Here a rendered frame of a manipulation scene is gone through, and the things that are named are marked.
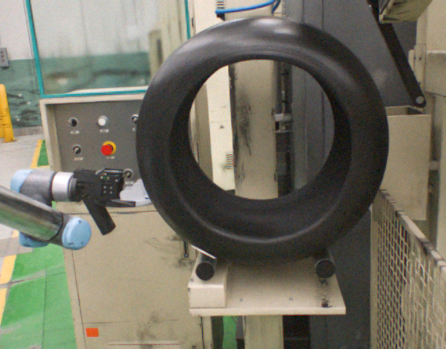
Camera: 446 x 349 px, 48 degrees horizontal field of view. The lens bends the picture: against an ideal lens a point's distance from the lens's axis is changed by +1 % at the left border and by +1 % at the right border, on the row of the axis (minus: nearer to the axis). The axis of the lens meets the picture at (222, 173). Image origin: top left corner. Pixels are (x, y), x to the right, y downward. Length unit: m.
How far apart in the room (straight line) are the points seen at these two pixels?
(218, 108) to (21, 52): 6.07
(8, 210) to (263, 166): 0.72
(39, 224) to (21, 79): 8.93
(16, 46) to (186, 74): 9.04
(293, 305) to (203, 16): 3.54
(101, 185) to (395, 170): 0.79
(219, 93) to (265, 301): 3.43
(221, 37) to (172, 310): 1.21
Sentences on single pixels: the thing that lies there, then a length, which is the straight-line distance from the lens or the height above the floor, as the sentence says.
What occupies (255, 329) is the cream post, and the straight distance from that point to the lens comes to 1.68.
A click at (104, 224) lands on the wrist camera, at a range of 1.29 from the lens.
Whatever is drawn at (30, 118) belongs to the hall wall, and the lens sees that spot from 10.10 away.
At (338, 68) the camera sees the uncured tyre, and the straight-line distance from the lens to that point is 1.06.
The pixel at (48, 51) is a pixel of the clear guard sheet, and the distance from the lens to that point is 1.87.
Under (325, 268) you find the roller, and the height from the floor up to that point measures 0.90.
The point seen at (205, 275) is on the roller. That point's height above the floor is 0.89.
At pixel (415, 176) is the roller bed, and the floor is 1.03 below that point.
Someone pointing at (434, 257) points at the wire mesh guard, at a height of 1.00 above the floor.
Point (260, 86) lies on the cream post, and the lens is 1.43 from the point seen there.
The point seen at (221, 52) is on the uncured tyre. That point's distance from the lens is 1.05.
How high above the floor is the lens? 1.41
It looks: 14 degrees down
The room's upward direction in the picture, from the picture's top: 4 degrees counter-clockwise
